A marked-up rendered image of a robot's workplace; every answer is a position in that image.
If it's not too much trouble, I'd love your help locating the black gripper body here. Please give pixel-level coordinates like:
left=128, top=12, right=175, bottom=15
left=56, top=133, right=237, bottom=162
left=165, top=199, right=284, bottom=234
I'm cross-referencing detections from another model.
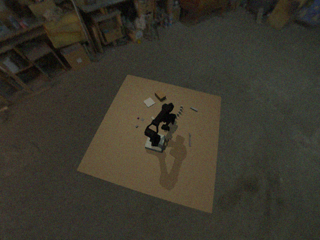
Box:
left=161, top=113, right=176, bottom=131

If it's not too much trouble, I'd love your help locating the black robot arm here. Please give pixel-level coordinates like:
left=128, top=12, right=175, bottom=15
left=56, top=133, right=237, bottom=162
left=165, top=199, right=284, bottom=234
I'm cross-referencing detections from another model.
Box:
left=144, top=103, right=174, bottom=147

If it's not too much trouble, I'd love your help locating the brown rectangular block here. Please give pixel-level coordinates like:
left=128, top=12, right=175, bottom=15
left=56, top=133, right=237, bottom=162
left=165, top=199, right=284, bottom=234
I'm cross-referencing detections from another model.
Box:
left=155, top=89, right=166, bottom=102

